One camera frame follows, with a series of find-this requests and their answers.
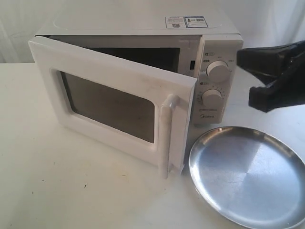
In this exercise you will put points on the white control knob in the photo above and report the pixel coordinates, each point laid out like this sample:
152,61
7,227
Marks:
212,99
218,71

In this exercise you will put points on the blue white label sticker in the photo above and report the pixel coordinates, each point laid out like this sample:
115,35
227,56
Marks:
185,22

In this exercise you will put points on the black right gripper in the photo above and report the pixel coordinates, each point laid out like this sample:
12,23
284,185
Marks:
289,87

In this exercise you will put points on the white microwave door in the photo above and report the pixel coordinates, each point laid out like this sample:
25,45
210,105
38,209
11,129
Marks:
132,98

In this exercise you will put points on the upper white control knob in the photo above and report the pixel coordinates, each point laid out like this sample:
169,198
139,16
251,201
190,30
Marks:
218,71

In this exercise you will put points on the round stainless steel plate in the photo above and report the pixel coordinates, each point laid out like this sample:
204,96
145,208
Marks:
249,177

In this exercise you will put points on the lower white control knob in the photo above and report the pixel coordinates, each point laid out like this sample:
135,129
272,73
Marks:
212,99

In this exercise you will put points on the white microwave oven body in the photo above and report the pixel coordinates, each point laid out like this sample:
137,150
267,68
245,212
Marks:
135,30

